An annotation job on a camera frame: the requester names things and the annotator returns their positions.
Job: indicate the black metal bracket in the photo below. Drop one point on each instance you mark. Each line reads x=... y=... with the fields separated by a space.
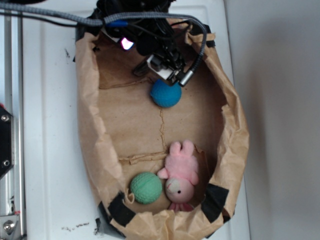
x=6 y=161

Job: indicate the green dimpled ball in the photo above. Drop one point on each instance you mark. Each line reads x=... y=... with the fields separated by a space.
x=146 y=187

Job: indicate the aluminium frame rail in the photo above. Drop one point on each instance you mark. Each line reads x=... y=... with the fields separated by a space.
x=12 y=185

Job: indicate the small white camera module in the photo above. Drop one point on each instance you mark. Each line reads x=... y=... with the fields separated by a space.
x=165 y=71

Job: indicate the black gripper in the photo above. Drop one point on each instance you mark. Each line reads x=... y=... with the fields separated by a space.
x=149 y=35

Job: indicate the brown wood chip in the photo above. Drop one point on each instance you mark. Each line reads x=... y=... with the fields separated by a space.
x=141 y=69

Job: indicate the pink plush bunny toy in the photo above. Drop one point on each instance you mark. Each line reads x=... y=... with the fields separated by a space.
x=180 y=173

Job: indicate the brown paper bag container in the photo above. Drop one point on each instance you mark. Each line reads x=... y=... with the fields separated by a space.
x=122 y=133

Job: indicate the blue dimpled ball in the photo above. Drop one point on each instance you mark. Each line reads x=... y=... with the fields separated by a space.
x=164 y=95

